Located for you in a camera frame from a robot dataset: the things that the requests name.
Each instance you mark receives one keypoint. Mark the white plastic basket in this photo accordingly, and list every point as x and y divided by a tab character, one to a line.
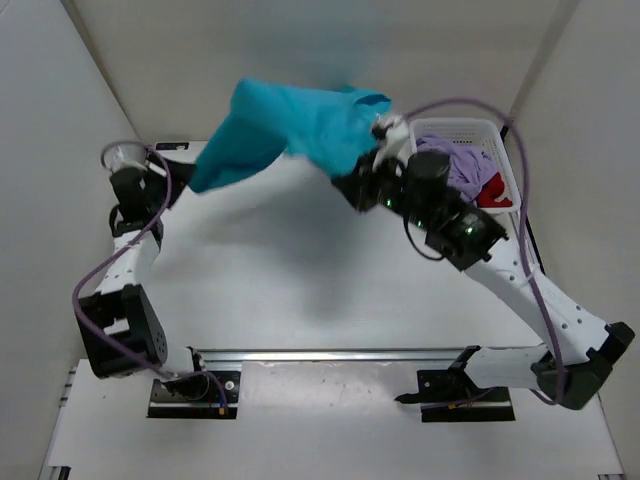
477	132

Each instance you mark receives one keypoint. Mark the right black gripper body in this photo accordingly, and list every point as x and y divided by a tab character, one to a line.
357	187

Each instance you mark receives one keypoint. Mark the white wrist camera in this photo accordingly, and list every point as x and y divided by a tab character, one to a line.
120	156
391	133

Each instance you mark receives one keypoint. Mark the purple t shirt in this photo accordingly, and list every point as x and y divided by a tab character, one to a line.
470	168

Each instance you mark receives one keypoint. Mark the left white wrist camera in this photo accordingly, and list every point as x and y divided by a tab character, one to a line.
120	156

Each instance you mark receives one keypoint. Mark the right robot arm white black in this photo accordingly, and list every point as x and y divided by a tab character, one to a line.
578	349

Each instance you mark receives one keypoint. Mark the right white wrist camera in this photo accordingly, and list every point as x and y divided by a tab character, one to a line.
391	133

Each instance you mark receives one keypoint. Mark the red t shirt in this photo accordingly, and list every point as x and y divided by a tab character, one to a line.
493	194

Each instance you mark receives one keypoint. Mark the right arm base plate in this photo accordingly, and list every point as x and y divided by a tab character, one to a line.
445	398

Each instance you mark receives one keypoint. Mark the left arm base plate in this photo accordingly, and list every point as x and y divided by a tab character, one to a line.
198	399

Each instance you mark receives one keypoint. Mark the teal t shirt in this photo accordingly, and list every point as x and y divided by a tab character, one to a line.
331	128

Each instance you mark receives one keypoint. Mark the dark label sticker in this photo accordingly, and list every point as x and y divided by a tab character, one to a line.
171	146

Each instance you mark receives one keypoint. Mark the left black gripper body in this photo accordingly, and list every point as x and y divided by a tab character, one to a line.
170	173

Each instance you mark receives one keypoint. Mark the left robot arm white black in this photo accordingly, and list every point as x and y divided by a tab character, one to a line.
119	309

